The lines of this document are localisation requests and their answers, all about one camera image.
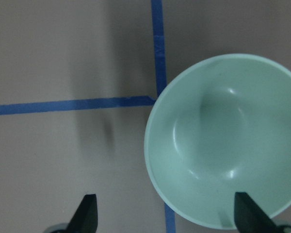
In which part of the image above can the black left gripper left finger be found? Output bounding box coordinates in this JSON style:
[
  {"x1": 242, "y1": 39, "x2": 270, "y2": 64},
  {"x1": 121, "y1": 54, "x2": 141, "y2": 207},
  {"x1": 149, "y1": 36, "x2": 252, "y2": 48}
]
[{"x1": 65, "y1": 194, "x2": 97, "y2": 233}]

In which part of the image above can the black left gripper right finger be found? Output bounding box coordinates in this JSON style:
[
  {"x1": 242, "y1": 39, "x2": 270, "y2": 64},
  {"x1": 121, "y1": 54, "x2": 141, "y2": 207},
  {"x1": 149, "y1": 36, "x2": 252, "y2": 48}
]
[{"x1": 234, "y1": 192, "x2": 280, "y2": 233}]

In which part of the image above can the green bowl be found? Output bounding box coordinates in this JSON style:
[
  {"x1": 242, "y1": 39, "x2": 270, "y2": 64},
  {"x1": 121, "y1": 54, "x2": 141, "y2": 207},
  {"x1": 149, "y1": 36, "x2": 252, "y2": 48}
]
[{"x1": 144, "y1": 54, "x2": 291, "y2": 230}]

